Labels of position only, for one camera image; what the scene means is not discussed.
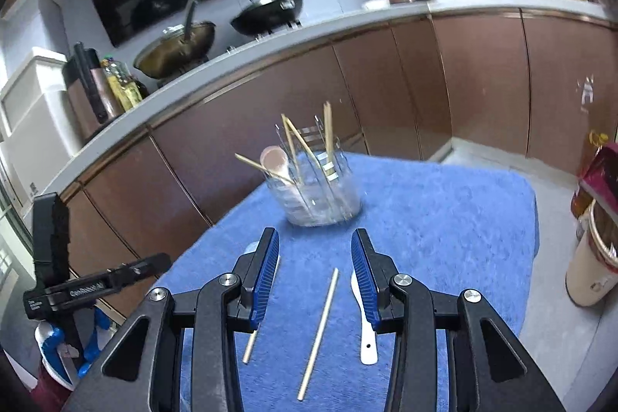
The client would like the yellow oil jug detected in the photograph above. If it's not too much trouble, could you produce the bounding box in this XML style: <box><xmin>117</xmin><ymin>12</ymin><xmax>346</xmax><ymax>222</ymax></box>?
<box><xmin>570</xmin><ymin>129</ymin><xmax>610</xmax><ymax>220</ymax></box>

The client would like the wire and clear utensil holder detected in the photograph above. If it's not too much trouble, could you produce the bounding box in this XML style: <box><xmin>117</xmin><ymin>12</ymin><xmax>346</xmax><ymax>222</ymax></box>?
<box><xmin>264</xmin><ymin>115</ymin><xmax>363</xmax><ymax>227</ymax></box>

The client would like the cooking oil bottle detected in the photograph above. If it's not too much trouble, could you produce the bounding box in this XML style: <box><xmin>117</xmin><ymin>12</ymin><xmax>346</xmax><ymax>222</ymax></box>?
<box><xmin>100</xmin><ymin>57</ymin><xmax>146</xmax><ymax>112</ymax></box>

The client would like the golden wok with glass lid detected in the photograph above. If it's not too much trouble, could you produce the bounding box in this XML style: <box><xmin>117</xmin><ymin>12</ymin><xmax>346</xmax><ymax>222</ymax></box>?
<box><xmin>133</xmin><ymin>0</ymin><xmax>217</xmax><ymax>80</ymax></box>

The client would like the white ceramic spoon with hole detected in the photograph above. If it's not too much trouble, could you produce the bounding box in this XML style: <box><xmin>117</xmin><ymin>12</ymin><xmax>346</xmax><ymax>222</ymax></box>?
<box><xmin>350</xmin><ymin>272</ymin><xmax>379</xmax><ymax>366</ymax></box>

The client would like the maroon dustpan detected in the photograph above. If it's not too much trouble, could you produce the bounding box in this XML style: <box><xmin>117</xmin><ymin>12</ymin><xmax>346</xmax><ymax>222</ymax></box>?
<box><xmin>576</xmin><ymin>140</ymin><xmax>618</xmax><ymax>220</ymax></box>

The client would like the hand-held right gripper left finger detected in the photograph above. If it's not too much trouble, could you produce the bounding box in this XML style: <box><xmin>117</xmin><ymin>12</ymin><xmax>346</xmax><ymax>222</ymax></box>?
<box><xmin>63</xmin><ymin>227</ymin><xmax>281</xmax><ymax>412</ymax></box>

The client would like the blue fluffy towel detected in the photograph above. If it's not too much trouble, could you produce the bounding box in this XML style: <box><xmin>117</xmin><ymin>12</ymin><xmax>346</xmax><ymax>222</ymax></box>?
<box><xmin>152</xmin><ymin>151</ymin><xmax>540</xmax><ymax>412</ymax></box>

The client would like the beige trash bin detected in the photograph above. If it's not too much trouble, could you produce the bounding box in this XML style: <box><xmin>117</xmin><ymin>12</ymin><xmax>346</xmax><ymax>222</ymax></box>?
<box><xmin>564</xmin><ymin>199</ymin><xmax>618</xmax><ymax>308</ymax></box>

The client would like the gas stove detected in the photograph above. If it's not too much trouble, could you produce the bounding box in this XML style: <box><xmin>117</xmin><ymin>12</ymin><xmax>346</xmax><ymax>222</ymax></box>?
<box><xmin>154</xmin><ymin>19</ymin><xmax>306</xmax><ymax>90</ymax></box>

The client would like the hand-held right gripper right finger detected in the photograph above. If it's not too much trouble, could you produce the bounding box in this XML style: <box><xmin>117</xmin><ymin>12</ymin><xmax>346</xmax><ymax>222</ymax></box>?
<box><xmin>350</xmin><ymin>228</ymin><xmax>567</xmax><ymax>412</ymax></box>

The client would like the brown electric kettle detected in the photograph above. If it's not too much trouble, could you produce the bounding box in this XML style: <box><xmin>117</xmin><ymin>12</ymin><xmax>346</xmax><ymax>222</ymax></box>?
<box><xmin>62</xmin><ymin>42</ymin><xmax>122</xmax><ymax>141</ymax></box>

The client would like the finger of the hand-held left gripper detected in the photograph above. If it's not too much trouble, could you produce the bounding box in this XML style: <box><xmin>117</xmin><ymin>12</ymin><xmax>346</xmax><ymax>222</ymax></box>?
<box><xmin>109</xmin><ymin>252</ymin><xmax>173</xmax><ymax>286</ymax></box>

